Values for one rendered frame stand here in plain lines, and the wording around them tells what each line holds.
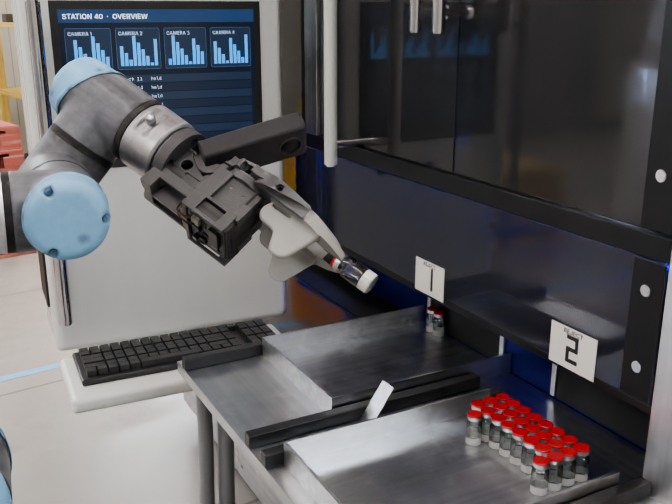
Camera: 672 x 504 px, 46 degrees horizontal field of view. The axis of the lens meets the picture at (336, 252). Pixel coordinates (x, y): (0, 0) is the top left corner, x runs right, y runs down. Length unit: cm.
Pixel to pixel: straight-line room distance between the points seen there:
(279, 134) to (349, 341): 70
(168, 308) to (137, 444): 130
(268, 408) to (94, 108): 57
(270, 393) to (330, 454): 21
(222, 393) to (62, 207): 63
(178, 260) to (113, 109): 86
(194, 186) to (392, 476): 48
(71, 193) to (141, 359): 86
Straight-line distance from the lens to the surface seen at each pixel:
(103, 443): 300
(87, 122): 87
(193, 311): 173
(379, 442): 115
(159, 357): 156
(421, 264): 139
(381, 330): 152
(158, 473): 278
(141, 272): 168
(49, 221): 73
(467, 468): 110
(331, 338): 147
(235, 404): 126
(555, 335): 115
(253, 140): 83
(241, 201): 79
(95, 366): 156
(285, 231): 77
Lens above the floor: 146
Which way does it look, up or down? 17 degrees down
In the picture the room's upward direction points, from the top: straight up
